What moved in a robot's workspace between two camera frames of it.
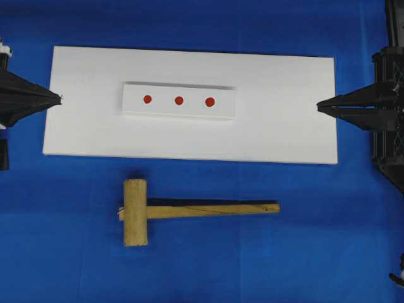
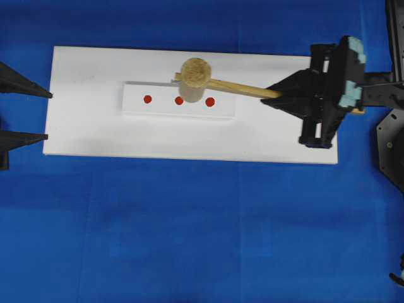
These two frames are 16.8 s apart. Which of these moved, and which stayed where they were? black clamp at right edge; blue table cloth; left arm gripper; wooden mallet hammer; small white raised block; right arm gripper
Moved: left arm gripper; right arm gripper; wooden mallet hammer
Stayed: small white raised block; black clamp at right edge; blue table cloth
